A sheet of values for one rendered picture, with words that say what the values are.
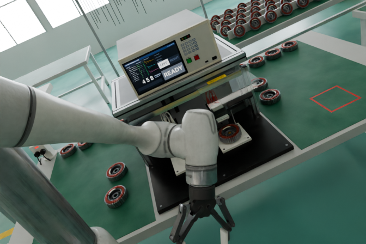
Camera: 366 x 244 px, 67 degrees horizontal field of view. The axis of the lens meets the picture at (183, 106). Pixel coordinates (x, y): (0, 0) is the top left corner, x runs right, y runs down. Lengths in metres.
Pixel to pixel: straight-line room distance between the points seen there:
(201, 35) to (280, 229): 1.28
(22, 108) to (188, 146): 0.44
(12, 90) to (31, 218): 0.33
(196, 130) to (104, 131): 0.28
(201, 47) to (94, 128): 0.85
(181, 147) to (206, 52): 0.63
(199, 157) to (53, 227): 0.38
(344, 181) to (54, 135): 1.90
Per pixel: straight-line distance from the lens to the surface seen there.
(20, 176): 0.66
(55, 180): 1.89
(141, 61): 1.24
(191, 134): 0.74
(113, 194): 1.43
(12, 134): 0.46
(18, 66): 8.15
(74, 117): 0.50
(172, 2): 7.65
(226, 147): 1.32
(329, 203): 2.03
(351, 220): 1.97
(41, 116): 0.47
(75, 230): 0.76
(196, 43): 1.27
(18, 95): 0.46
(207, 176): 0.77
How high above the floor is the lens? 1.65
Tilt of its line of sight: 30 degrees down
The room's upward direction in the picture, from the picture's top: 24 degrees counter-clockwise
